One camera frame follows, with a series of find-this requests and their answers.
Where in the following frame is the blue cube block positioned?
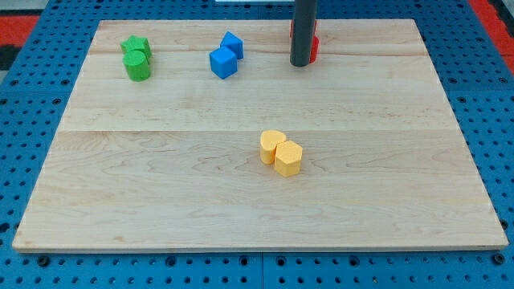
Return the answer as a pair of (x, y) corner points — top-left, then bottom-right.
(210, 47), (238, 79)

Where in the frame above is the blue triangle block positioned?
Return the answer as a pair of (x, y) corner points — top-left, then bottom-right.
(220, 31), (244, 59)

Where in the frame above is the yellow heart block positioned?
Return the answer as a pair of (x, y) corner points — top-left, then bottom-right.
(259, 130), (287, 165)

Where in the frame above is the yellow pentagon block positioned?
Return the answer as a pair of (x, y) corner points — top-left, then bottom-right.
(274, 140), (303, 177)

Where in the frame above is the wooden board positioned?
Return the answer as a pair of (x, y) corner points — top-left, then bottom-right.
(12, 19), (508, 254)

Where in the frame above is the red block right of rod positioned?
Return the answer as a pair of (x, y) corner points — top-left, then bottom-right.
(309, 35), (320, 63)

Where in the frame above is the red block behind rod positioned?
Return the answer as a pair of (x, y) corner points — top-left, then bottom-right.
(289, 20), (317, 38)

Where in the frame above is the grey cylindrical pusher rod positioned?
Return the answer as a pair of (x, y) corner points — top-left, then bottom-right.
(290, 0), (318, 67)

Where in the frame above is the green cylinder block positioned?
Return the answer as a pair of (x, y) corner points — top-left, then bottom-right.
(122, 51), (151, 82)

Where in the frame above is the green star block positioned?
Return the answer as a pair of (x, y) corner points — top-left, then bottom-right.
(120, 35), (152, 59)

